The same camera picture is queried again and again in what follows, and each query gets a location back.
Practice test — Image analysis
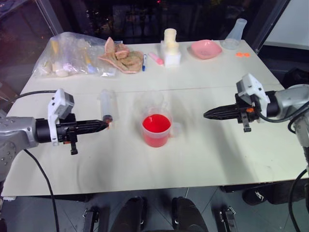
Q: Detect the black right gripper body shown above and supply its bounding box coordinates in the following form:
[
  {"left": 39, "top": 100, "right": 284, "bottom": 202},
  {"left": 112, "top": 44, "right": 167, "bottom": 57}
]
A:
[{"left": 235, "top": 94, "right": 261, "bottom": 132}]

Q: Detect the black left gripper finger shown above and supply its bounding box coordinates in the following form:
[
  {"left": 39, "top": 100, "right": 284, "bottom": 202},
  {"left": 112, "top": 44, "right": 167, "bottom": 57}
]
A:
[
  {"left": 76, "top": 124, "right": 110, "bottom": 134},
  {"left": 76, "top": 119, "right": 105, "bottom": 127}
]

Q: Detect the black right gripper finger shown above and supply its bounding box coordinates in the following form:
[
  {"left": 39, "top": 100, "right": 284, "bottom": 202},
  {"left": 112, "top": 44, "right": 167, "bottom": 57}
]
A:
[
  {"left": 203, "top": 111, "right": 240, "bottom": 121},
  {"left": 205, "top": 104, "right": 239, "bottom": 114}
]

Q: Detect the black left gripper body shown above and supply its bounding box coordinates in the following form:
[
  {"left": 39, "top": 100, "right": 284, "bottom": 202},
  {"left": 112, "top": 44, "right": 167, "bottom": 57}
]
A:
[{"left": 56, "top": 113, "right": 81, "bottom": 156}]

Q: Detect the clear plastic syringe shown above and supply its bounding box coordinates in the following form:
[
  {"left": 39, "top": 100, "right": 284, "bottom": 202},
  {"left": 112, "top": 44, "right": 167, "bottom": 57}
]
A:
[{"left": 97, "top": 88, "right": 119, "bottom": 129}]

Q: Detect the clear glass beaker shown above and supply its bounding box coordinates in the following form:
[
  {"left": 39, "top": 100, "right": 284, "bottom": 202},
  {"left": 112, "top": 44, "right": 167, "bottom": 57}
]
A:
[{"left": 134, "top": 92, "right": 168, "bottom": 119}]

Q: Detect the beaker with red liquid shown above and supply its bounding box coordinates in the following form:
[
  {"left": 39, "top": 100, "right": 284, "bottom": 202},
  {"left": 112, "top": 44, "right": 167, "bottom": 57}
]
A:
[{"left": 141, "top": 113, "right": 182, "bottom": 147}]

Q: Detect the pink bowl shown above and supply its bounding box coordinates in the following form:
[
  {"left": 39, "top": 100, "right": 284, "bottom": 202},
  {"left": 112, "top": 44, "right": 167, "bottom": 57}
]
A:
[{"left": 190, "top": 40, "right": 223, "bottom": 60}]

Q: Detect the white block holder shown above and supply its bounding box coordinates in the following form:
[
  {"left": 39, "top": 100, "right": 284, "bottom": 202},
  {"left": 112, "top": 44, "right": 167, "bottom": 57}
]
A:
[{"left": 160, "top": 40, "right": 182, "bottom": 68}]

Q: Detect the large clear plastic bag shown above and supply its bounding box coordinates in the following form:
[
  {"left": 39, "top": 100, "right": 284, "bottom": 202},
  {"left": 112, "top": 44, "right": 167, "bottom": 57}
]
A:
[{"left": 32, "top": 31, "right": 107, "bottom": 79}]

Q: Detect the pink and brown cloth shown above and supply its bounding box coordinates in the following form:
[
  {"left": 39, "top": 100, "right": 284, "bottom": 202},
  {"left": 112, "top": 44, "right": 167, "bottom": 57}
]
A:
[{"left": 98, "top": 36, "right": 145, "bottom": 74}]

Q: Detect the clear conical flask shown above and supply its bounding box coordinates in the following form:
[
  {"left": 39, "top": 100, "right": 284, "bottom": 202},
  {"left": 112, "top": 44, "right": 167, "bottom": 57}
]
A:
[{"left": 222, "top": 18, "right": 248, "bottom": 51}]

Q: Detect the pink marker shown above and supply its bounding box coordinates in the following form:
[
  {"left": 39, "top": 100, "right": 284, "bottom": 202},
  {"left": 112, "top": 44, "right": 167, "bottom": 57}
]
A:
[{"left": 148, "top": 52, "right": 165, "bottom": 66}]

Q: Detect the black shoe with white logo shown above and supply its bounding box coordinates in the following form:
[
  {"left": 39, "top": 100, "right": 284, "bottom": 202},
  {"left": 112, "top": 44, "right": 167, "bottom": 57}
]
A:
[{"left": 242, "top": 185, "right": 275, "bottom": 206}]

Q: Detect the tall cream plastic cylinder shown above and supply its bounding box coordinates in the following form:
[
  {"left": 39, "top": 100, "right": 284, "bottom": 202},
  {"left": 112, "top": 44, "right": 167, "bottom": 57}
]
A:
[{"left": 164, "top": 28, "right": 178, "bottom": 43}]

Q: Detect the black table clamp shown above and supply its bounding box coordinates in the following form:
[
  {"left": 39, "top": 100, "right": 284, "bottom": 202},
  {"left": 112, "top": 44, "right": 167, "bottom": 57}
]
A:
[
  {"left": 218, "top": 205, "right": 237, "bottom": 232},
  {"left": 83, "top": 207, "right": 100, "bottom": 232}
]

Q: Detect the dark rounded shape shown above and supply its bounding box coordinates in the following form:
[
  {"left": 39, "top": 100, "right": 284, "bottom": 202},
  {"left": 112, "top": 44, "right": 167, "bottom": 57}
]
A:
[
  {"left": 170, "top": 196, "right": 206, "bottom": 232},
  {"left": 115, "top": 196, "right": 148, "bottom": 232}
]

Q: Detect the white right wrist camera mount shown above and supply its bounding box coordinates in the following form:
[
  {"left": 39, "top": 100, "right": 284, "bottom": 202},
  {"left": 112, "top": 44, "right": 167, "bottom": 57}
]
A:
[{"left": 236, "top": 73, "right": 270, "bottom": 121}]

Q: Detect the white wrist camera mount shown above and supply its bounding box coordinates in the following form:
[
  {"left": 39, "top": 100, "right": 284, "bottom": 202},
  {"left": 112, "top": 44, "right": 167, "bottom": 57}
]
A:
[
  {"left": 47, "top": 88, "right": 74, "bottom": 146},
  {"left": 236, "top": 73, "right": 270, "bottom": 121}
]

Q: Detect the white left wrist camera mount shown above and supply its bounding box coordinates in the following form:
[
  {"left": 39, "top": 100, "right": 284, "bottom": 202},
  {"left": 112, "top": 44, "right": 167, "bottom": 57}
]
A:
[{"left": 47, "top": 88, "right": 74, "bottom": 146}]

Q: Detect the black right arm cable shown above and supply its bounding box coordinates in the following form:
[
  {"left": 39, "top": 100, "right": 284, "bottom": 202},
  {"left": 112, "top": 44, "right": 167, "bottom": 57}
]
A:
[
  {"left": 259, "top": 100, "right": 309, "bottom": 133},
  {"left": 288, "top": 168, "right": 309, "bottom": 232}
]

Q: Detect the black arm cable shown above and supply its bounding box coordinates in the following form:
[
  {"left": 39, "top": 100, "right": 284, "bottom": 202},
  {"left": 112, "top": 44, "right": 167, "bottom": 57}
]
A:
[
  {"left": 23, "top": 148, "right": 60, "bottom": 232},
  {"left": 259, "top": 100, "right": 309, "bottom": 133},
  {"left": 11, "top": 89, "right": 58, "bottom": 102},
  {"left": 288, "top": 168, "right": 309, "bottom": 232}
]

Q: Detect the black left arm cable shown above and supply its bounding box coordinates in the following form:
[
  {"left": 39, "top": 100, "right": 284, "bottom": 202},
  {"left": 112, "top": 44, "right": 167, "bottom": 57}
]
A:
[
  {"left": 23, "top": 148, "right": 60, "bottom": 232},
  {"left": 11, "top": 89, "right": 58, "bottom": 102}
]

